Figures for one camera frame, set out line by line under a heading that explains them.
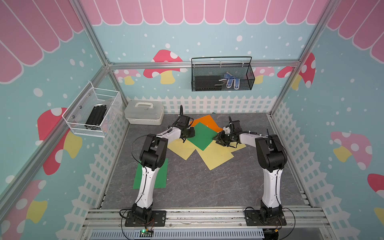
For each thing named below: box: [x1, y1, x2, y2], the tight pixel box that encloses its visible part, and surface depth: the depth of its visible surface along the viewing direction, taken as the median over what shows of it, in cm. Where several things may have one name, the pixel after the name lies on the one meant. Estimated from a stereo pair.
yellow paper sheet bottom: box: [195, 140, 235, 171], surface depth 99 cm
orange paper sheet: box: [190, 114, 223, 133], surface depth 119 cm
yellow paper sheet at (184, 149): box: [167, 138, 202, 160], surface depth 102 cm
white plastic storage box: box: [124, 99, 165, 125], surface depth 111 cm
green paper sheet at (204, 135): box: [186, 122, 218, 151], surface depth 105 cm
